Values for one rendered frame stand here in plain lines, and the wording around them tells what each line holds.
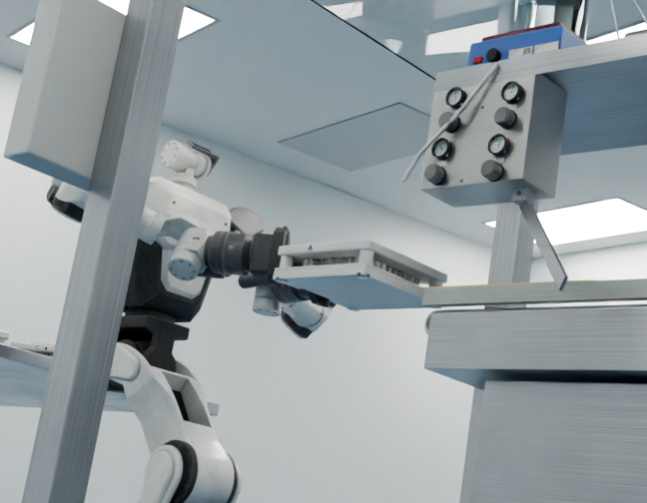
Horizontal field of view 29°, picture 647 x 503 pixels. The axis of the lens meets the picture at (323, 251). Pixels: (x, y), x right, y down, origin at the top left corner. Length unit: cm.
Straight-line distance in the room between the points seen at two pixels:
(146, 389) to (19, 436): 440
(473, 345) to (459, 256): 691
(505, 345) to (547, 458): 20
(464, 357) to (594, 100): 53
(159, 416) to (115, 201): 108
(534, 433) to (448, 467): 680
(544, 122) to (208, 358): 567
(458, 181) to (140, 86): 65
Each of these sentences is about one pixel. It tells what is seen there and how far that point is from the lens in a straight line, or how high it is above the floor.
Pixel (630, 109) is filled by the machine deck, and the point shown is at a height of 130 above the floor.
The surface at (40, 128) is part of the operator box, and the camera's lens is 178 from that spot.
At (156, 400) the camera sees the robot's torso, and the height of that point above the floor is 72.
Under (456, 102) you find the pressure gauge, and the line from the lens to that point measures 226.
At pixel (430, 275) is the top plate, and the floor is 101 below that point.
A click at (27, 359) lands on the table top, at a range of 329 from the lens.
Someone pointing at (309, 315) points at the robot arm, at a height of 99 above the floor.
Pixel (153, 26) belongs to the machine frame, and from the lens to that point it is 185.
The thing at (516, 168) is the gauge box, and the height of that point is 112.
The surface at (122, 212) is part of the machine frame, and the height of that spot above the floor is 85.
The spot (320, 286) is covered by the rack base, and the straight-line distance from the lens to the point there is 249.
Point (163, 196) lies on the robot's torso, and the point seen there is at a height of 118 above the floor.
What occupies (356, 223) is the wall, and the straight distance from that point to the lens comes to 846.
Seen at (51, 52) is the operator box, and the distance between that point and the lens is 181.
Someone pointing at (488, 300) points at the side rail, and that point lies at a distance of 213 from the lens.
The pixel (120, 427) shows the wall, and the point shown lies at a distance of 742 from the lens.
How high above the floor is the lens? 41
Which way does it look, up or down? 14 degrees up
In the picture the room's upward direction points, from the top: 9 degrees clockwise
